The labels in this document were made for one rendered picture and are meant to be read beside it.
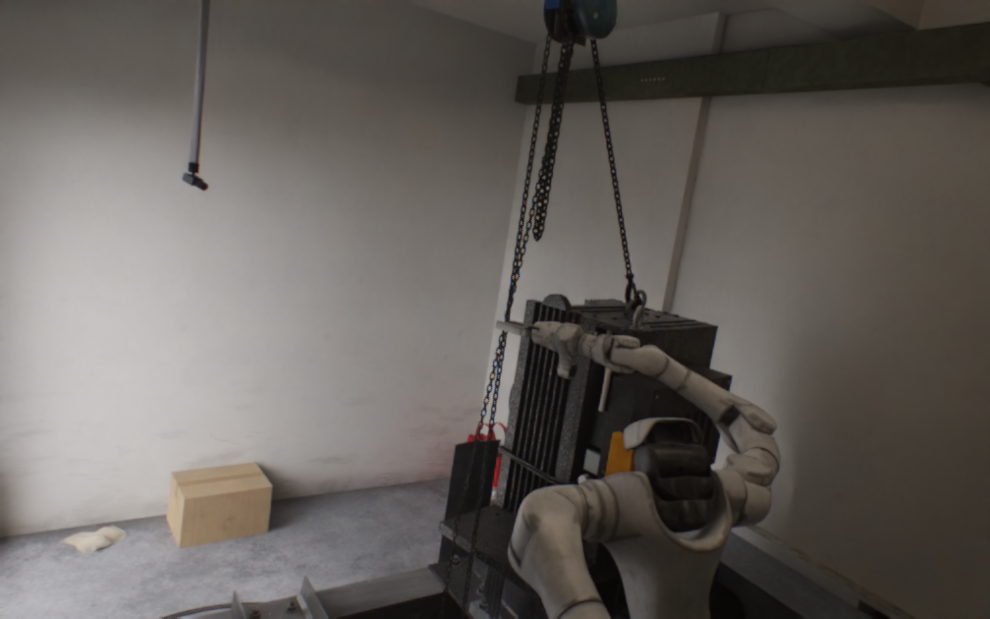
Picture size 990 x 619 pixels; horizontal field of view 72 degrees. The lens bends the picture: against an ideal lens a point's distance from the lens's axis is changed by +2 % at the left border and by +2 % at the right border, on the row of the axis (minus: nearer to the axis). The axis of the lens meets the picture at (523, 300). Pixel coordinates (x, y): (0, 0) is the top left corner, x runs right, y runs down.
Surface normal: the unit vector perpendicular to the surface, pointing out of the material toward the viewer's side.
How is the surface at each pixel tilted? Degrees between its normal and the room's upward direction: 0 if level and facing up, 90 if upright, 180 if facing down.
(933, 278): 90
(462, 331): 90
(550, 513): 26
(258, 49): 90
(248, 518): 90
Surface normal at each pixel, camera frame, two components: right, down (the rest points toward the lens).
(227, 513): 0.59, 0.21
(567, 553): 0.28, -0.76
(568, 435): -0.68, 0.00
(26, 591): 0.15, -0.98
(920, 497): -0.82, -0.04
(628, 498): -0.66, -0.25
